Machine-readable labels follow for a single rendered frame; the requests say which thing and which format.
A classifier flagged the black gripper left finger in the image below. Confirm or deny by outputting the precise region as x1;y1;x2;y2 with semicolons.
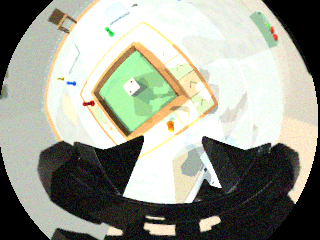
73;135;144;196

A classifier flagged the white die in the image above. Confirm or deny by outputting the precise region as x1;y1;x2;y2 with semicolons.
123;77;144;97

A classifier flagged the green pawn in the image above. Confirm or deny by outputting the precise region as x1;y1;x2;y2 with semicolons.
104;27;115;36

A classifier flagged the orange pawn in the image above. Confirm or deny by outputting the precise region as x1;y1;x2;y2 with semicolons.
167;121;173;133

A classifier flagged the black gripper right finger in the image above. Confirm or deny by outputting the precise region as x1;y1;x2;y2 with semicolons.
201;136;272;195

